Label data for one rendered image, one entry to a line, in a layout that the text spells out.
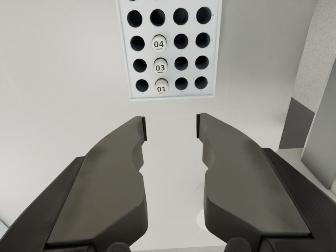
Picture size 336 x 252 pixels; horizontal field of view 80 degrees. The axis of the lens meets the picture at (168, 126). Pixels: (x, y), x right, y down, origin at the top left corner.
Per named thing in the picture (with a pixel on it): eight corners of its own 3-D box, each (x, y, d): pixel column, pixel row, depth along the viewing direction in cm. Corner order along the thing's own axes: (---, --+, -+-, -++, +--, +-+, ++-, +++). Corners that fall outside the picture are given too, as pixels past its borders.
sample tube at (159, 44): (166, 44, 21) (167, 53, 17) (154, 45, 21) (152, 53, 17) (165, 31, 20) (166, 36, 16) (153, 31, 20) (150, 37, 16)
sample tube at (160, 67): (167, 63, 22) (168, 75, 18) (155, 64, 22) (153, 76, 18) (166, 51, 21) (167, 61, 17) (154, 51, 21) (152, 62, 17)
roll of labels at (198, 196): (240, 203, 34) (249, 226, 30) (200, 214, 35) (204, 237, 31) (230, 175, 30) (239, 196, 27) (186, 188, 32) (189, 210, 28)
